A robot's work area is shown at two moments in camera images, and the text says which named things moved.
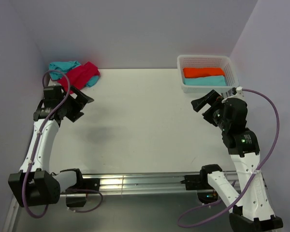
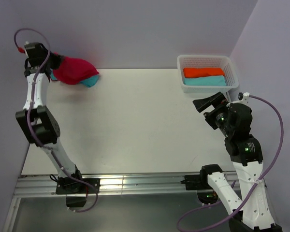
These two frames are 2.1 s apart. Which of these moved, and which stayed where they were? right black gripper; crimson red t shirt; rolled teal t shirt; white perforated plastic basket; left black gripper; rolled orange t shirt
Moved: crimson red t shirt; left black gripper
Stayed: rolled teal t shirt; white perforated plastic basket; right black gripper; rolled orange t shirt
